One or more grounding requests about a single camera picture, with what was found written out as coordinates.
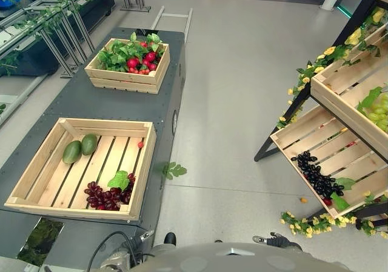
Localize dark grey table cabinet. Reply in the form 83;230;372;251
0;27;186;272

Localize small wooden crate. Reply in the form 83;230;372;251
84;37;171;95

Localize black cabinet on wheels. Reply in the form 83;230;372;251
0;0;116;76

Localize aluminium profile rack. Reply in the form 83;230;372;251
0;0;95;79

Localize black shelf stand frame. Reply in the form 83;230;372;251
253;0;388;239

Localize green mango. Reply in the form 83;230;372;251
62;140;82;165
81;133;98;156

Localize loose green leaf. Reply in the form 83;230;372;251
163;161;188;181

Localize black grape bunch with leaves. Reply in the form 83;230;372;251
290;150;356;211

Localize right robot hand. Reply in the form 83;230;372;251
252;231;303;251

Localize green ivy garland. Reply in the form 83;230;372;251
0;0;112;73

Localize aluminium ladder frame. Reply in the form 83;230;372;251
150;6;193;39

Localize slanted wooden shelf crate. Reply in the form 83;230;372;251
269;104;388;221
311;22;388;165

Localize yellow flower garland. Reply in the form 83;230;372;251
279;190;388;239
277;0;388;130

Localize shiny mirror panel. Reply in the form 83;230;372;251
16;217;66;267

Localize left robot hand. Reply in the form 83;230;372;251
130;229;156;256

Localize grey robot torso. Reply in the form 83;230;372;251
145;242;323;272

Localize large shallow wooden crate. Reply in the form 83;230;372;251
3;117;158;221

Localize red grape bunch with leaf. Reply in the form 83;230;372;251
84;170;136;211

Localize green leafy vegetable bunch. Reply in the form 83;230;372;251
96;32;166;73

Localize black cable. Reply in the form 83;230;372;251
87;231;137;272

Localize green grape bunch with leaf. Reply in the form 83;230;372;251
356;86;388;133

